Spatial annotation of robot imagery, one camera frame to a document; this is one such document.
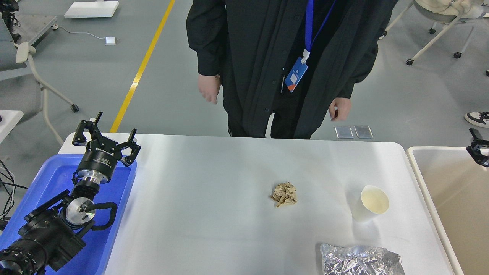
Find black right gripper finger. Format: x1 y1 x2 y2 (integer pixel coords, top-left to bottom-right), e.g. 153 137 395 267
466 128 489 167

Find beige plastic bin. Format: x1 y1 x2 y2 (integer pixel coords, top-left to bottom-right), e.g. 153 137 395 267
406 146 489 275

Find left metal floor plate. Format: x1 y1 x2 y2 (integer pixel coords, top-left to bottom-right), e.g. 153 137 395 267
335 126 353 139

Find white chair with wheels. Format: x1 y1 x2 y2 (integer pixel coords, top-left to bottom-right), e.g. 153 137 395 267
379 0 488 66

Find black white sneaker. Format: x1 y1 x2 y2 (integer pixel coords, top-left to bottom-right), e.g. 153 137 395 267
464 112 489 128

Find metal platform top left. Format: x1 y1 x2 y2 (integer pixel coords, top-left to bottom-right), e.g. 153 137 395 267
13 14 57 47

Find blue plastic tray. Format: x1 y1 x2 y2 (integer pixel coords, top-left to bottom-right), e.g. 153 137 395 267
1 154 137 275

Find blue lanyard badge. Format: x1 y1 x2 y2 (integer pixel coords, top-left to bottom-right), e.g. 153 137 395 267
282 0 338 94

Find black cables at left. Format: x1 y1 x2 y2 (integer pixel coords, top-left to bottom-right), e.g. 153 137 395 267
0 160 29 230

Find crumpled aluminium foil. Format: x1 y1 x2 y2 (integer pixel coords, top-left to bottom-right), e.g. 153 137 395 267
320 243 405 275

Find metal floor plate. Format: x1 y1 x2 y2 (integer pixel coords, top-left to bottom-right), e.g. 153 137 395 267
354 125 374 139
335 126 353 139

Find white flat board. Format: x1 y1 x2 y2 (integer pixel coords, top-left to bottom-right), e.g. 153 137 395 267
63 0 119 18

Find white paper cup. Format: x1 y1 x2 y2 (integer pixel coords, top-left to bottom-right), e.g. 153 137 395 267
351 186 390 223

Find white power adapter with cable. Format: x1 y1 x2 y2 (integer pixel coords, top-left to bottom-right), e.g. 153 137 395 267
50 24 120 46

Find grey office chair left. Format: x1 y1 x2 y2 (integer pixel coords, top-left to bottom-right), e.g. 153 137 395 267
0 21 79 144

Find person in black coat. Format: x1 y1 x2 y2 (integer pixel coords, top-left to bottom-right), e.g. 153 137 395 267
186 0 397 139

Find right metal floor plate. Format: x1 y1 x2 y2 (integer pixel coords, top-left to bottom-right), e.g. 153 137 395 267
354 125 374 139

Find white side table corner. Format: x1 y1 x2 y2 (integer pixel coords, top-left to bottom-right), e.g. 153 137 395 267
0 110 23 143

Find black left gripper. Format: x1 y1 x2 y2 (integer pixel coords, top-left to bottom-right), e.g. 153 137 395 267
72 112 141 179

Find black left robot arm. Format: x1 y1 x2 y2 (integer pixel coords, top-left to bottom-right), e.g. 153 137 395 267
1 112 141 275

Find person's right hand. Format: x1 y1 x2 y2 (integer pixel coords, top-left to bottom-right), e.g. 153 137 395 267
198 74 221 104

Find person's left hand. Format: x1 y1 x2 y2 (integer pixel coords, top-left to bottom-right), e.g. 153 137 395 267
329 97 352 121

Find crumpled brown paper ball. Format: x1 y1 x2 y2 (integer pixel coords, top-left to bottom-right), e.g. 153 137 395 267
270 182 297 208

